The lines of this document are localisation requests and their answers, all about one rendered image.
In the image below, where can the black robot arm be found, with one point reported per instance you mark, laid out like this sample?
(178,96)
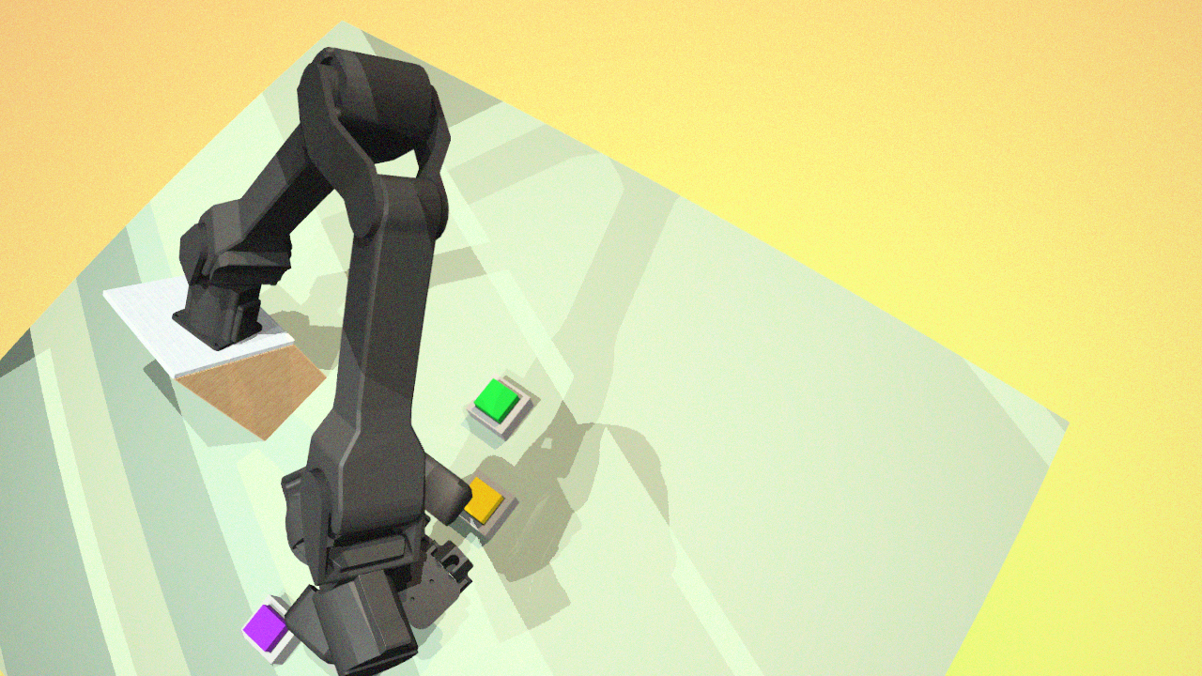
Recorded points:
(365,471)

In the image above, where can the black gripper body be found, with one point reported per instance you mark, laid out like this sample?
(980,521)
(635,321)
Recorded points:
(446,497)

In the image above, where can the yellow button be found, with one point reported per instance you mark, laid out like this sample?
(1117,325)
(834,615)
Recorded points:
(490,505)

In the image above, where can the green button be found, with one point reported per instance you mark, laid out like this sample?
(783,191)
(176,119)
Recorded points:
(500,407)

